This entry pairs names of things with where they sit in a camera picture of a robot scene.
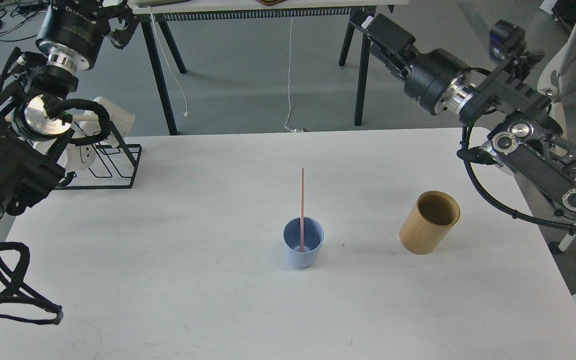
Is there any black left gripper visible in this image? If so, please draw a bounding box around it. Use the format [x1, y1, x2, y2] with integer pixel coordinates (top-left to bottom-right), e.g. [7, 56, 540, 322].
[35, 0, 140, 70]

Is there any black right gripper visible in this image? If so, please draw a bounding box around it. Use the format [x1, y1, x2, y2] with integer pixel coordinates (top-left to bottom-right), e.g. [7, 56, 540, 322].
[363, 14, 474, 116]

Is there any pink chopstick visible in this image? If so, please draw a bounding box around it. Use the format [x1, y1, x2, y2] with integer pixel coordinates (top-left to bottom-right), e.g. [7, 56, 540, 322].
[299, 166, 306, 253]

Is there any blue plastic cup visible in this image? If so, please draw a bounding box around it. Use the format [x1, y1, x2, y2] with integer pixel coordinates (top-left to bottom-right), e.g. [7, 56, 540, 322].
[282, 217, 324, 269]

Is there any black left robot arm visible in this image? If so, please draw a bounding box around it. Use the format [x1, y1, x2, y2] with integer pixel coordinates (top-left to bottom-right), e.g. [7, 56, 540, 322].
[0, 0, 142, 325]

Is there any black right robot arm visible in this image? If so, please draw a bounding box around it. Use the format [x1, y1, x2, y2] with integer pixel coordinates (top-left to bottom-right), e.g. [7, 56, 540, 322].
[349, 11, 576, 235]

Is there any background white table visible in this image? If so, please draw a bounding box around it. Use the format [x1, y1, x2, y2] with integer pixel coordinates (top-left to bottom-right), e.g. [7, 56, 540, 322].
[129, 0, 407, 135]

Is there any bamboo cylinder holder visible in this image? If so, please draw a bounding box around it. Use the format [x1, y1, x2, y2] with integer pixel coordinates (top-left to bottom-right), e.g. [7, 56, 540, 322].
[398, 190, 461, 255]

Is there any white cable left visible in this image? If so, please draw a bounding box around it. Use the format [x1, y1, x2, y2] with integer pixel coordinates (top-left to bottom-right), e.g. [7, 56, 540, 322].
[147, 6, 190, 119]

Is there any black wire dish rack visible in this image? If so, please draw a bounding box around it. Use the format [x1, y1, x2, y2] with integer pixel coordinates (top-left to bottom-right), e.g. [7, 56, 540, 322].
[55, 124, 143, 191]

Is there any white hanging cable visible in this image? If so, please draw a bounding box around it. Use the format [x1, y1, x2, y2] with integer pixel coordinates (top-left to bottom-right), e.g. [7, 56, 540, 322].
[283, 17, 303, 133]

